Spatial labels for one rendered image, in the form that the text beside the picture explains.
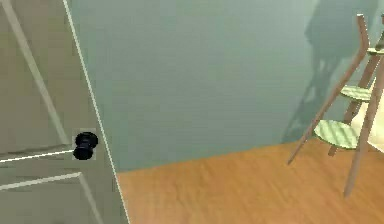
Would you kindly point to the black round door knob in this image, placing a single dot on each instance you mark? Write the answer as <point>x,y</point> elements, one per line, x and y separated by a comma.
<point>85,146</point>

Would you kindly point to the wooden tripod shelf stand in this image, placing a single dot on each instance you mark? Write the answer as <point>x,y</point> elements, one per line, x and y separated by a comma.
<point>336,133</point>

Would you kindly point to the beige panelled room door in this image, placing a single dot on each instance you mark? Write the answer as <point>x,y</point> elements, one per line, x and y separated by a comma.
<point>36,100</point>

